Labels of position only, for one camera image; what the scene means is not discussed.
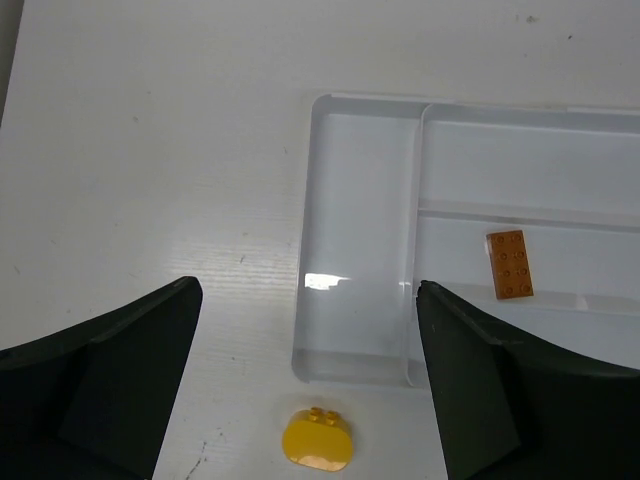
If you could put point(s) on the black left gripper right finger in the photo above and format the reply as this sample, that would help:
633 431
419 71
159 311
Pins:
510 405

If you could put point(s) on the brown flat lego plate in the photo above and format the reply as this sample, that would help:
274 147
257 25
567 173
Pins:
509 265

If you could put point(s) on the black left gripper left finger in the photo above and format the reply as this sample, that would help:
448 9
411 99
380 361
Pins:
93 401

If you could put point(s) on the white divided sorting tray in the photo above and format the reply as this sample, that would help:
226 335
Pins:
402 191

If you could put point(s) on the yellow rounded lego brick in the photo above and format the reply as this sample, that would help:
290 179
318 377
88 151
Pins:
318 439

